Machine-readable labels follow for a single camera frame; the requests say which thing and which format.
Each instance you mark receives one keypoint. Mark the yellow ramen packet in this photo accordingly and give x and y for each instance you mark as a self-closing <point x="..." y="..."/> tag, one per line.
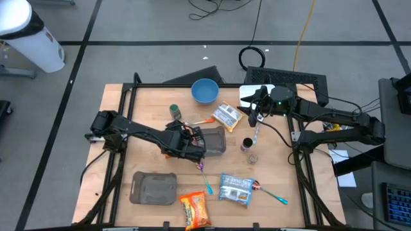
<point x="227" y="116"/>

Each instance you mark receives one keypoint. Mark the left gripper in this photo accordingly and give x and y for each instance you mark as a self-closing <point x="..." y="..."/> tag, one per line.
<point x="178" y="141"/>

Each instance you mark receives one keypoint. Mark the purple-headed teal spoon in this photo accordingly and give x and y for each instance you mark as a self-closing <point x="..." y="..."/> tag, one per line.
<point x="205" y="181"/>

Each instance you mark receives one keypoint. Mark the grey stand foot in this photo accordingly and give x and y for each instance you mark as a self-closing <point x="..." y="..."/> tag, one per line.
<point x="19" y="73"/>

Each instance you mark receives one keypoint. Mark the silver mounting bracket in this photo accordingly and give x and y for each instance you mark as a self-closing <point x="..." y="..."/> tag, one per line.
<point x="295" y="136"/>

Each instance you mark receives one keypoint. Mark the grey keyboard desk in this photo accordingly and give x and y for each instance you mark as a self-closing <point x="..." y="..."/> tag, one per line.
<point x="377" y="192"/>

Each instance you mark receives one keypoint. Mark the white round object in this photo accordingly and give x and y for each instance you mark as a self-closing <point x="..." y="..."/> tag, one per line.
<point x="367" y="200"/>

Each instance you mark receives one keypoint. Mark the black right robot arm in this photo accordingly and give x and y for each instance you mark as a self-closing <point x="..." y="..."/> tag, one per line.
<point x="340" y="117"/>

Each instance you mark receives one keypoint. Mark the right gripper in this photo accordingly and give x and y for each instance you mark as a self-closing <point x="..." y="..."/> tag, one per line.
<point x="279" y="96"/>

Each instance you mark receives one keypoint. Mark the black table frame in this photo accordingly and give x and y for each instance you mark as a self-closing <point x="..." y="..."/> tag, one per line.
<point x="154" y="85"/>

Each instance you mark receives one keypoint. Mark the white trash can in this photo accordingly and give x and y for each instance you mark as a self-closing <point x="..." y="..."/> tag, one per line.
<point x="32" y="48"/>

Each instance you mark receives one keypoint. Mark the white paper sheet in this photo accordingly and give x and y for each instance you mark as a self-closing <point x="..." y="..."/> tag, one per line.
<point x="346" y="179"/>

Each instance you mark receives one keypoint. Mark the small yellow connector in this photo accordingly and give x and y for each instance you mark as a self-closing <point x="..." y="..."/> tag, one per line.
<point x="334" y="127"/>

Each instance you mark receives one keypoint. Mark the small clear glass jar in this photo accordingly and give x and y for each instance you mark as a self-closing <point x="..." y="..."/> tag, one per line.
<point x="252" y="159"/>

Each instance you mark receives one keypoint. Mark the blue white ramen packet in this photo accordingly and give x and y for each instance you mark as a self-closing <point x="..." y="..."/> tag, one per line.
<point x="236" y="189"/>

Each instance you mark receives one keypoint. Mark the deep grey plastic bin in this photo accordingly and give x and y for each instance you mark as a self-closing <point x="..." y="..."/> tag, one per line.
<point x="213" y="141"/>

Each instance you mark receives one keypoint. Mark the black perforated panel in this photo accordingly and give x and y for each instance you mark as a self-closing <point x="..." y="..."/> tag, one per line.
<point x="289" y="77"/>

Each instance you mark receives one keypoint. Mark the black floor object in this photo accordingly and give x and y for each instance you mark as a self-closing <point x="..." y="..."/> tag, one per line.
<point x="4" y="107"/>

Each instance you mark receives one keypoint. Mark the orange-red ramen packet green stripe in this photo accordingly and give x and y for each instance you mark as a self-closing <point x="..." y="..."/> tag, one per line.
<point x="194" y="210"/>

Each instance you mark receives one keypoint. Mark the black-lid spice jar purple label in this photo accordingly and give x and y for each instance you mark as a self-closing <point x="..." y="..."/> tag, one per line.
<point x="246" y="143"/>

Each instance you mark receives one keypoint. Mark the green-lid spice jar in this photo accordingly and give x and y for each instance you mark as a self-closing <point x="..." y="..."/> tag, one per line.
<point x="175" y="112"/>

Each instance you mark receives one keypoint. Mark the backlit keyboard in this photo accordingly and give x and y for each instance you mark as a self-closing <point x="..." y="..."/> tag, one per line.
<point x="398" y="205"/>

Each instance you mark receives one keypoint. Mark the flat grey tray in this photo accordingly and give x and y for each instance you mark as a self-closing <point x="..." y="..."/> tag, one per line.
<point x="154" y="189"/>

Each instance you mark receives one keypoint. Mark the red-headed teal spoon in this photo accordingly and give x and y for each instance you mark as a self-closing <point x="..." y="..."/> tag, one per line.
<point x="273" y="194"/>

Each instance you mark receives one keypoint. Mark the blue bowl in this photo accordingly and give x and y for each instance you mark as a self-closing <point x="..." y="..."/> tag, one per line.
<point x="205" y="91"/>

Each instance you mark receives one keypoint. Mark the white plastic bin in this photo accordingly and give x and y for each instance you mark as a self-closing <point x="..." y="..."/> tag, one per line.
<point x="247" y="91"/>

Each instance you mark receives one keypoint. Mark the black desk leg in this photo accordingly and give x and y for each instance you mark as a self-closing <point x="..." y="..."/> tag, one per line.
<point x="356" y="163"/>

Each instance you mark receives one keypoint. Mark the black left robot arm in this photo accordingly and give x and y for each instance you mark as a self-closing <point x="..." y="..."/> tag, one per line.
<point x="138" y="130"/>

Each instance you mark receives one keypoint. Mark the black wedge-shaped panel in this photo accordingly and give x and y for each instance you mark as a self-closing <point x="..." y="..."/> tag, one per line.
<point x="199" y="76"/>

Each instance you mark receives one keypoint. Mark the black desk device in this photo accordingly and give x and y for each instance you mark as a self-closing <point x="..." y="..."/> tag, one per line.
<point x="405" y="96"/>

